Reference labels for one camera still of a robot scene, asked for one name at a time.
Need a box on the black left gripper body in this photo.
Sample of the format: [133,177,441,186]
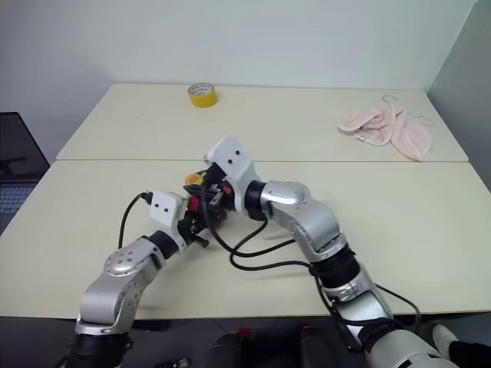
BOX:
[177,195,205,251]

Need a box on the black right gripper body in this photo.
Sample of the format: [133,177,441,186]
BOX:
[200,163,236,216]

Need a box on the yellow tape roll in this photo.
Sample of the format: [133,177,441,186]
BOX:
[187,82,219,109]

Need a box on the dark rounded shape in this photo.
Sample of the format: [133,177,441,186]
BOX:
[298,324,335,368]
[206,325,270,368]

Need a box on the pink towel cloth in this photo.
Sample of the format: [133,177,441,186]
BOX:
[337,105,435,163]

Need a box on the black laptop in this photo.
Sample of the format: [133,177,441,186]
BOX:
[0,111,51,235]

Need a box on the white shoe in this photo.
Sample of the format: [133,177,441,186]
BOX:
[432,324,460,352]

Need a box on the black trouser leg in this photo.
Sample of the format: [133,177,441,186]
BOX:
[447,340,491,364]

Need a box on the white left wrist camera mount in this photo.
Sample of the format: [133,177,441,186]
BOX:
[148,190,189,251]

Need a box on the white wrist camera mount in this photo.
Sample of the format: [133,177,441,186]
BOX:
[203,134,257,214]
[148,190,189,251]

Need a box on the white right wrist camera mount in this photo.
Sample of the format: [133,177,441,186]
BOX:
[203,134,257,214]

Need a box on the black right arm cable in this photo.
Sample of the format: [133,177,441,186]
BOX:
[202,199,423,352]

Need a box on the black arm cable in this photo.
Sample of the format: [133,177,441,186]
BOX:
[202,199,423,352]
[117,190,155,251]

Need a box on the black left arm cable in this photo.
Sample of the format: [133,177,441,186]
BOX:
[117,190,155,251]

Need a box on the thin wire hanger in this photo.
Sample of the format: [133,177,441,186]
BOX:
[381,94,437,127]

